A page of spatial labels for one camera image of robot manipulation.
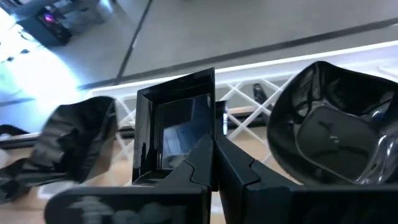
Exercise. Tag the black device with purple light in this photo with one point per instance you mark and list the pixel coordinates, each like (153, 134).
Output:
(53, 26)

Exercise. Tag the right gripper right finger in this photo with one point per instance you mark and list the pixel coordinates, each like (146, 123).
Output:
(236, 174)

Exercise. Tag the small black square plate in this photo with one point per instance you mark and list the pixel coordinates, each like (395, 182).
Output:
(174, 124)

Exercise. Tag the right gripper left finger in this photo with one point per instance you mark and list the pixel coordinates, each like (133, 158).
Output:
(192, 174)

